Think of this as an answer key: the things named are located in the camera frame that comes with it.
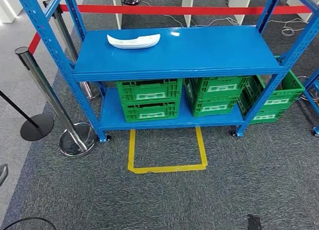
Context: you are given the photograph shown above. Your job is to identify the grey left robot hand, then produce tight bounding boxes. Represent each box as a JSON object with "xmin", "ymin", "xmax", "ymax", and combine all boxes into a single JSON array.
[{"xmin": 0, "ymin": 164, "xmax": 8, "ymax": 187}]

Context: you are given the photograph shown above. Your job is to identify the white curved plastic part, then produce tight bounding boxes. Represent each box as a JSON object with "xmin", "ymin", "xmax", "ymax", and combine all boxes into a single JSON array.
[{"xmin": 107, "ymin": 34, "xmax": 161, "ymax": 50}]

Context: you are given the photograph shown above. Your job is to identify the blue metal shelf rack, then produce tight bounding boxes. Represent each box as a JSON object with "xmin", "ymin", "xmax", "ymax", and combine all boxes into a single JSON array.
[{"xmin": 14, "ymin": 0, "xmax": 319, "ymax": 143}]

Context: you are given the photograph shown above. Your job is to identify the green plastic crate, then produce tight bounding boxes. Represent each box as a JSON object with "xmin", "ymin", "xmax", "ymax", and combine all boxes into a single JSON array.
[
  {"xmin": 116, "ymin": 78, "xmax": 183, "ymax": 106},
  {"xmin": 122, "ymin": 98, "xmax": 181, "ymax": 123},
  {"xmin": 185, "ymin": 90, "xmax": 241, "ymax": 118},
  {"xmin": 245, "ymin": 56, "xmax": 305, "ymax": 111},
  {"xmin": 184, "ymin": 76, "xmax": 249, "ymax": 102},
  {"xmin": 238, "ymin": 90, "xmax": 287, "ymax": 125}
]

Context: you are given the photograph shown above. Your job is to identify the red barrier belt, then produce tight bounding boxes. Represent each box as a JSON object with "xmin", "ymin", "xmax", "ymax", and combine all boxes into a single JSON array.
[{"xmin": 28, "ymin": 4, "xmax": 313, "ymax": 56}]

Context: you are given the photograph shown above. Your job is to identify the chrome stanchion base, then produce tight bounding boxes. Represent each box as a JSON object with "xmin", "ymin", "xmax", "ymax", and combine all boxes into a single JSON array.
[{"xmin": 299, "ymin": 76, "xmax": 319, "ymax": 102}]

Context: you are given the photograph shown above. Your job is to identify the blue neighbouring rack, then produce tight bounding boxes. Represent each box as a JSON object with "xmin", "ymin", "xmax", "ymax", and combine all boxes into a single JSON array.
[{"xmin": 298, "ymin": 68, "xmax": 319, "ymax": 137}]

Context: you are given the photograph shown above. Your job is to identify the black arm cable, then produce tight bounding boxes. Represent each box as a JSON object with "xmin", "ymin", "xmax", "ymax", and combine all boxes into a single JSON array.
[{"xmin": 0, "ymin": 217, "xmax": 57, "ymax": 230}]

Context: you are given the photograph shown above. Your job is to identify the black stanchion post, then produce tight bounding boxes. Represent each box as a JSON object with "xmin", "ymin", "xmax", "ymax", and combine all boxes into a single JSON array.
[{"xmin": 0, "ymin": 90, "xmax": 54, "ymax": 142}]

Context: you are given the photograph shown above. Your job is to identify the chrome stanchion post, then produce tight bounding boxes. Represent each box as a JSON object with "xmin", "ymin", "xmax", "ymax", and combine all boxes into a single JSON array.
[
  {"xmin": 42, "ymin": 0, "xmax": 101, "ymax": 102},
  {"xmin": 14, "ymin": 46, "xmax": 97, "ymax": 158}
]

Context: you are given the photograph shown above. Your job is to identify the white floor cable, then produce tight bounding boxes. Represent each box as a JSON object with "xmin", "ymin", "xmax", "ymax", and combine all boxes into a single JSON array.
[{"xmin": 139, "ymin": 0, "xmax": 310, "ymax": 37}]

